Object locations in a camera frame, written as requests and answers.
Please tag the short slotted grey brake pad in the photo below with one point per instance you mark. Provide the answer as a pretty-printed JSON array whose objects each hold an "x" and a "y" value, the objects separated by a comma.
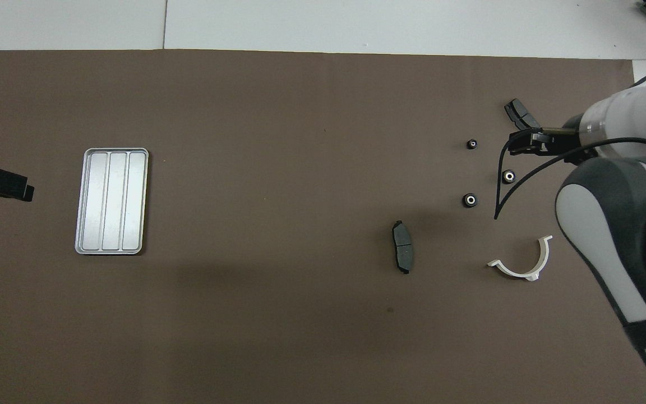
[{"x": 516, "y": 111}]

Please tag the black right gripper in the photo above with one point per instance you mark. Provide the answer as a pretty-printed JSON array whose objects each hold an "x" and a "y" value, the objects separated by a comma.
[{"x": 572, "y": 143}]

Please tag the small black bearing gear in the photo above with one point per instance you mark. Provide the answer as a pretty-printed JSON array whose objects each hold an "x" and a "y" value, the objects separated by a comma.
[{"x": 472, "y": 144}]

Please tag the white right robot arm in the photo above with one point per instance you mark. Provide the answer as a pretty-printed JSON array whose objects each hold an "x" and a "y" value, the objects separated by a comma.
[{"x": 626, "y": 112}]

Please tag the white curved plastic bracket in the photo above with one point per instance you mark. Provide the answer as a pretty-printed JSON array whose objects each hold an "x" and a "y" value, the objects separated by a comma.
[{"x": 516, "y": 273}]

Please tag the long curved grey brake pad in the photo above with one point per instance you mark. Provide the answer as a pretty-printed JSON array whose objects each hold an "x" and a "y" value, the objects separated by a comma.
[{"x": 403, "y": 247}]

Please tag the brown paper mat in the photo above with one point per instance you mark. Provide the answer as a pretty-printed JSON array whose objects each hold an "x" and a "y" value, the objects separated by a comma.
[{"x": 278, "y": 325}]

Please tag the silver metal tray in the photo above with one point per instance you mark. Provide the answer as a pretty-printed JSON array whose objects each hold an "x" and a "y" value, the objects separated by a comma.
[{"x": 111, "y": 202}]

